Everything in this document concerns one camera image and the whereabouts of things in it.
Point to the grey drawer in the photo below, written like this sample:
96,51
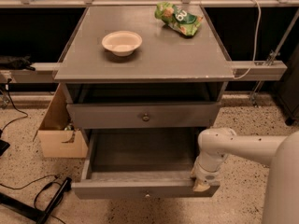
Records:
140,163
118,116

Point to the grey top drawer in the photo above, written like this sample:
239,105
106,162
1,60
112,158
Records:
118,116

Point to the cardboard box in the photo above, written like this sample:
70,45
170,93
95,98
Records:
59,137

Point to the black cloth bundle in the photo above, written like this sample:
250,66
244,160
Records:
16,63

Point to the white paper bowl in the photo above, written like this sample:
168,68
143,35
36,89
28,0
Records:
122,43

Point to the metal rail beam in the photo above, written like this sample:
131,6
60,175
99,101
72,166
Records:
127,73

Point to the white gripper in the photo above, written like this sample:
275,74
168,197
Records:
206,176

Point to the grey drawer cabinet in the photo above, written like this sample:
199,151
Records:
160,46

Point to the green snack bag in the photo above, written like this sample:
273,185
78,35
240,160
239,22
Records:
177,18

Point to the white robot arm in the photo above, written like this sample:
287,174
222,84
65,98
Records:
279,153

